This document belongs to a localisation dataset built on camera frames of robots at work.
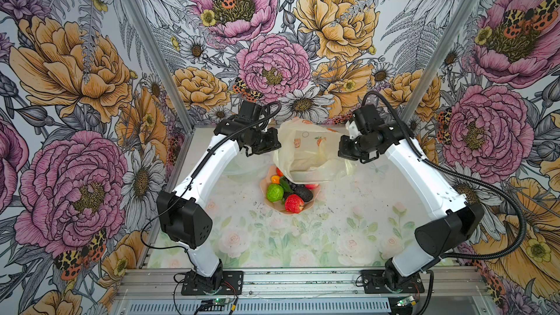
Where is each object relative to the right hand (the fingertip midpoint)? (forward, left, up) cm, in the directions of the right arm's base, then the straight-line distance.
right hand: (340, 159), depth 77 cm
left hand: (+4, +21, 0) cm, 21 cm away
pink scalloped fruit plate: (+5, +28, -21) cm, 35 cm away
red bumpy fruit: (-9, +16, -15) cm, 24 cm away
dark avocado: (-3, +13, -16) cm, 21 cm away
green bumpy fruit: (-3, +24, -16) cm, 29 cm away
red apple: (-1, +9, -17) cm, 19 cm away
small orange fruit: (+4, +23, -19) cm, 30 cm away
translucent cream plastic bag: (+18, +9, -19) cm, 28 cm away
